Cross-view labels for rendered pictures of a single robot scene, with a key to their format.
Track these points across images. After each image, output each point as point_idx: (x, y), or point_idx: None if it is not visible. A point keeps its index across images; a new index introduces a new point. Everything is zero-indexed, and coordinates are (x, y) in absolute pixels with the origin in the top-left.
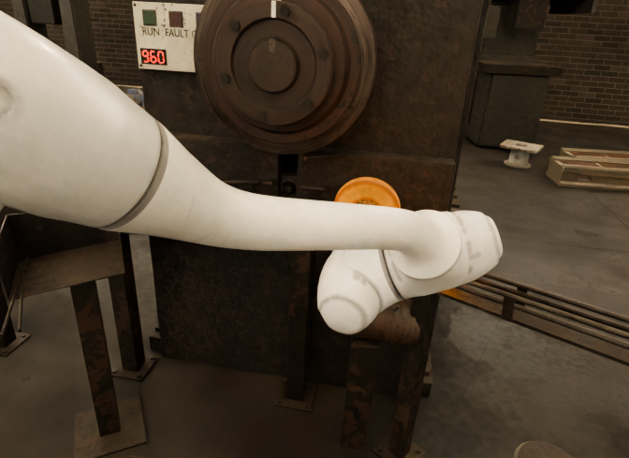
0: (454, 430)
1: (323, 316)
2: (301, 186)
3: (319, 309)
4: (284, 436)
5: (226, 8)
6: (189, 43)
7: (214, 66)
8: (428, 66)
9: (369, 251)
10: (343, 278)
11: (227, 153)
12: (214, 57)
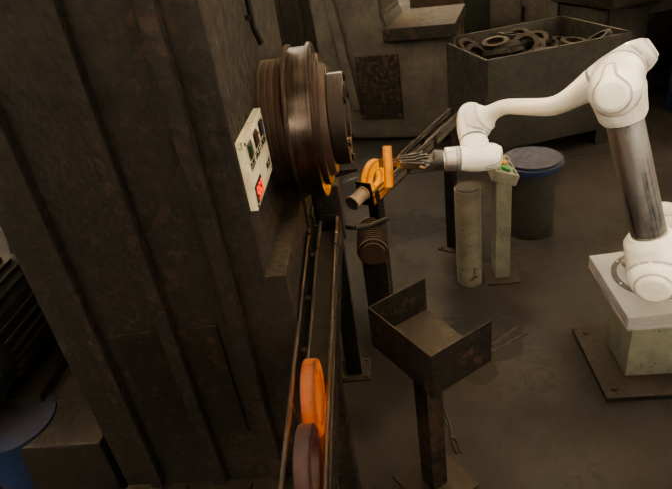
0: (362, 293)
1: (501, 161)
2: (312, 215)
3: (500, 160)
4: (397, 367)
5: (317, 95)
6: (262, 155)
7: (330, 143)
8: None
9: (479, 136)
10: (494, 145)
11: (298, 230)
12: (329, 135)
